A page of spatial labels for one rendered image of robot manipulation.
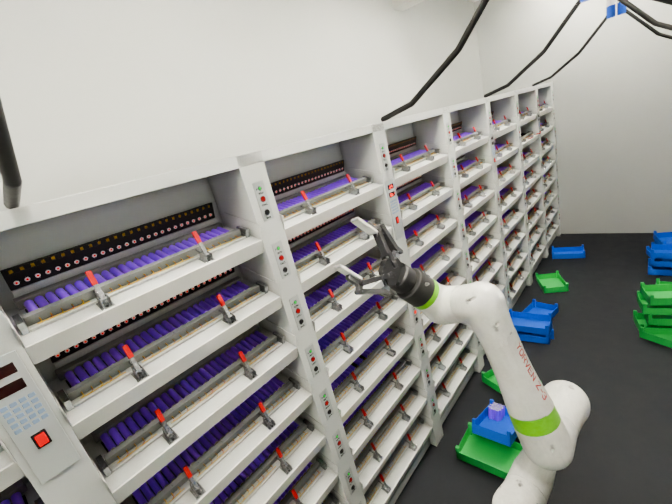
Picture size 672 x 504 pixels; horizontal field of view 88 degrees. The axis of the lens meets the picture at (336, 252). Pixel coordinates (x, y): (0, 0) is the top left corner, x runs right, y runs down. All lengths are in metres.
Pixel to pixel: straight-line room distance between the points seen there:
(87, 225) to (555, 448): 1.33
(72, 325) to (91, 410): 0.20
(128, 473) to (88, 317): 0.40
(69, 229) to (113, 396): 0.44
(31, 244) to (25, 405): 0.38
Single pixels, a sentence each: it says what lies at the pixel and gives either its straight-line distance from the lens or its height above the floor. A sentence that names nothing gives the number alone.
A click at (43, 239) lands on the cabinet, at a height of 1.73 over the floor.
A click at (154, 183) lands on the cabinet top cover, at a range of 0.98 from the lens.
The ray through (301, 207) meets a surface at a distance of 1.32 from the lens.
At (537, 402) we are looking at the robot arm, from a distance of 1.06.
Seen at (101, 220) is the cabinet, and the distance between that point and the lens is 1.15.
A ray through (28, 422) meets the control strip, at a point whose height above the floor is 1.41.
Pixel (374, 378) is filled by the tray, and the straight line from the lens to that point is 1.68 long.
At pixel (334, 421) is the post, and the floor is 0.77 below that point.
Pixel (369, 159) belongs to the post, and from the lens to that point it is 1.63.
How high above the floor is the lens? 1.79
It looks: 17 degrees down
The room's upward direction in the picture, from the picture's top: 15 degrees counter-clockwise
